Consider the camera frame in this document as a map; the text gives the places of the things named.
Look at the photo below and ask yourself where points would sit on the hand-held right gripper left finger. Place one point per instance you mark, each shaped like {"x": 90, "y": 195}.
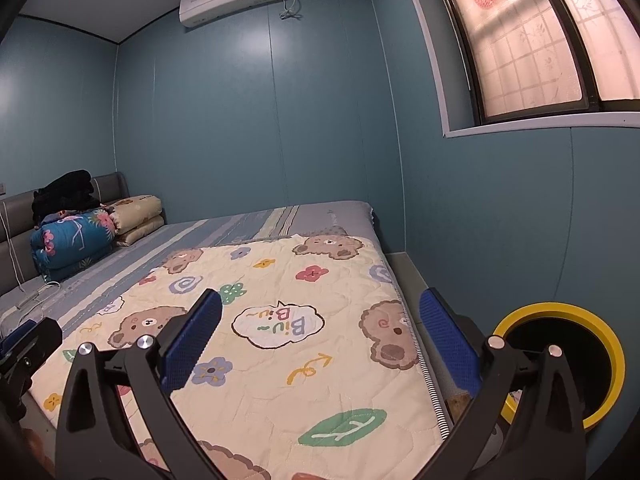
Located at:
{"x": 192, "y": 340}

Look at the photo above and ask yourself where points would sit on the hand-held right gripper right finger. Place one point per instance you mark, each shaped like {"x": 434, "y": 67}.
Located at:
{"x": 447, "y": 345}

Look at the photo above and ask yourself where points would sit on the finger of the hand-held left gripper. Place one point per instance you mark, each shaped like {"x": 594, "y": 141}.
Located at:
{"x": 15, "y": 342}
{"x": 42, "y": 337}

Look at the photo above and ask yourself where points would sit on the yellow rimmed black bin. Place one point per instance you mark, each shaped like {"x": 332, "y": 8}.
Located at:
{"x": 550, "y": 310}

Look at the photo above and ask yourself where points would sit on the brown cardboard piece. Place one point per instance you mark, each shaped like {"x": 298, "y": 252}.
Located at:
{"x": 457, "y": 405}

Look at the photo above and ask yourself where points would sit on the blue floral folded quilt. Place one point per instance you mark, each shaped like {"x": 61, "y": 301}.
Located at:
{"x": 70, "y": 242}

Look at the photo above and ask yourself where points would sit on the cream bear print blanket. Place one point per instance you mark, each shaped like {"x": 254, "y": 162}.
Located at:
{"x": 300, "y": 375}

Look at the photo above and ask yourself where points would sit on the beige bear folded quilt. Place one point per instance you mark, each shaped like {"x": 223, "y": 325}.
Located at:
{"x": 137, "y": 215}

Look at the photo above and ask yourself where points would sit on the black clothes pile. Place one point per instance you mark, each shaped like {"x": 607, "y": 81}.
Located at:
{"x": 62, "y": 192}

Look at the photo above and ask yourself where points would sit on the grey padded headboard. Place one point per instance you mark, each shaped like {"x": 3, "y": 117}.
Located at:
{"x": 112, "y": 185}

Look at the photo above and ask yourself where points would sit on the dark framed window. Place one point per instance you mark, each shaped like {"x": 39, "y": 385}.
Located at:
{"x": 525, "y": 45}

